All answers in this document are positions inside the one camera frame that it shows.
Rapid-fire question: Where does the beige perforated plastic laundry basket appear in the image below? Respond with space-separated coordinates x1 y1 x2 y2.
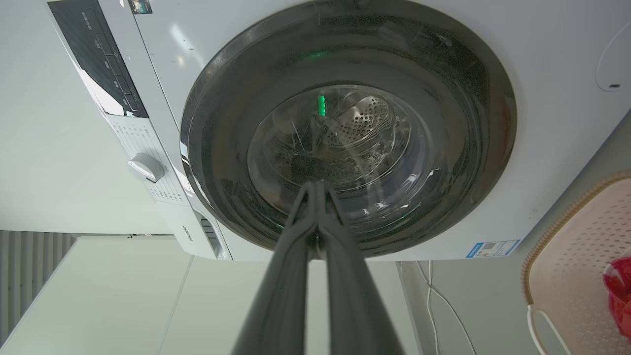
521 170 631 355

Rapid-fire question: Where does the thin white power cable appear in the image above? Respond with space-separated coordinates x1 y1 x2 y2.
416 260 477 355

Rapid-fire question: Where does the white cabinet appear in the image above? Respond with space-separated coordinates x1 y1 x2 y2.
0 236 424 355

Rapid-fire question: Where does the white washing machine control knob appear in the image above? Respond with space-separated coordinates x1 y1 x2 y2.
128 153 166 184

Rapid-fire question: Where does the white front-load washing machine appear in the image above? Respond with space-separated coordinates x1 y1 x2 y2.
47 0 631 262

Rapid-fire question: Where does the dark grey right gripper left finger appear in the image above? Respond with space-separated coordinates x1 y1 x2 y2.
232 180 320 355

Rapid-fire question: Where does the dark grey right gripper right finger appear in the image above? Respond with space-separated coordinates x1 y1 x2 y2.
315 180 405 355

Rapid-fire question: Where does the round dark washing machine door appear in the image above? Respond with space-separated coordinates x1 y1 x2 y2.
180 0 517 258

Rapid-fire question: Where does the grey ribbed panel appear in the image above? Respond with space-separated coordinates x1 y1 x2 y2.
0 230 78 345

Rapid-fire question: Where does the red garment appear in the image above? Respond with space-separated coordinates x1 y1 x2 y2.
602 256 631 340

